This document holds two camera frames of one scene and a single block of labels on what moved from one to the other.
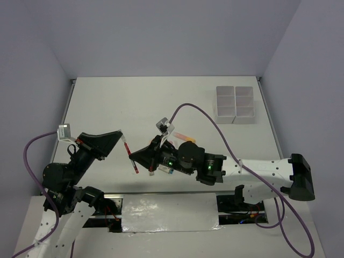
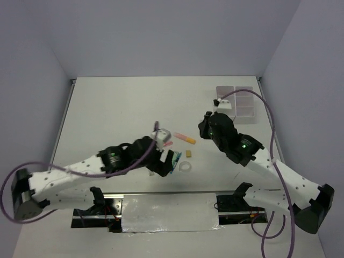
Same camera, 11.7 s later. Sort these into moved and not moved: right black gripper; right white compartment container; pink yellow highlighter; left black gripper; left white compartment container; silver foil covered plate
Moved: left black gripper; right black gripper
Not moved: silver foil covered plate; right white compartment container; left white compartment container; pink yellow highlighter
